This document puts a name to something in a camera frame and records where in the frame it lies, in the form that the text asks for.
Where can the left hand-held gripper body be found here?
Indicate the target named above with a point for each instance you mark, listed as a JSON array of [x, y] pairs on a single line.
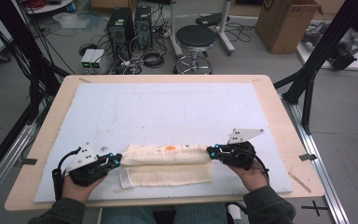
[[85, 171]]

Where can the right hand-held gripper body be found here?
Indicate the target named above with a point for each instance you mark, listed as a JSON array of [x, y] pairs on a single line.
[[237, 154]]

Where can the cream towel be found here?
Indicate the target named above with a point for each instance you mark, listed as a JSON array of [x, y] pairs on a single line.
[[167, 168]]

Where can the person's left hand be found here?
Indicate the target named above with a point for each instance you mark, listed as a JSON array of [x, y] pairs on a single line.
[[79, 191]]

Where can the person's right hand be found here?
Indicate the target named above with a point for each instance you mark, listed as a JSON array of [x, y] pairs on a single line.
[[253, 179]]

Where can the person's left leg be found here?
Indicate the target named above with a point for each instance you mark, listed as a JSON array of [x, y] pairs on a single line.
[[127, 216]]

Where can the person's leg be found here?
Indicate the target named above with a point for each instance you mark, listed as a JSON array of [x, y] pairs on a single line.
[[127, 216], [200, 214]]

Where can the black tape piece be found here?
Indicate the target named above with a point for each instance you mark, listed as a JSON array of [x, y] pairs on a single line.
[[307, 157], [29, 161]]

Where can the person's right leg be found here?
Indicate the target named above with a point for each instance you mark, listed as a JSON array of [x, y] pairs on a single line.
[[200, 214]]

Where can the white foam board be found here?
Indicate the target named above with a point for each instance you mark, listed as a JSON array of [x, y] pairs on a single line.
[[155, 112]]

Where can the thin wooden stick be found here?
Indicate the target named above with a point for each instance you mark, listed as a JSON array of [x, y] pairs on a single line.
[[300, 182]]

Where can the white power supply box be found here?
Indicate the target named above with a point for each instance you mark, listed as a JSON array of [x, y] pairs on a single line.
[[99, 59], [87, 59]]

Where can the black round stool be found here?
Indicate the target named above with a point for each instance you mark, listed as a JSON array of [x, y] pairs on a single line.
[[195, 36]]

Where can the white metal stand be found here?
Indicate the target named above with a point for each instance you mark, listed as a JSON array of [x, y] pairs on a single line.
[[225, 31]]

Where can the large black computer tower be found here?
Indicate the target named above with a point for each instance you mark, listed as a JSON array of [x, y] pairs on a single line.
[[119, 29]]

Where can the black flat case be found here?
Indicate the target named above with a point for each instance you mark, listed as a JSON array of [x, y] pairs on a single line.
[[211, 19]]

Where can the slim black computer tower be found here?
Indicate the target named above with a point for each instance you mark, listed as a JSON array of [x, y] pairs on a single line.
[[143, 26]]

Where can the cardboard box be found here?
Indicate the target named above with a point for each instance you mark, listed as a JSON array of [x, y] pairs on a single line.
[[284, 28]]

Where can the clear plastic sheet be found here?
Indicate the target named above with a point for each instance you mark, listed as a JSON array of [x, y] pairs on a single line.
[[74, 21]]

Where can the white round table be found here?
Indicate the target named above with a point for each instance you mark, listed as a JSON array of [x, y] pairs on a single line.
[[52, 7]]

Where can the aluminium rail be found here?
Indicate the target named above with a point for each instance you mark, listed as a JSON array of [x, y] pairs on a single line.
[[6, 161], [320, 168]]

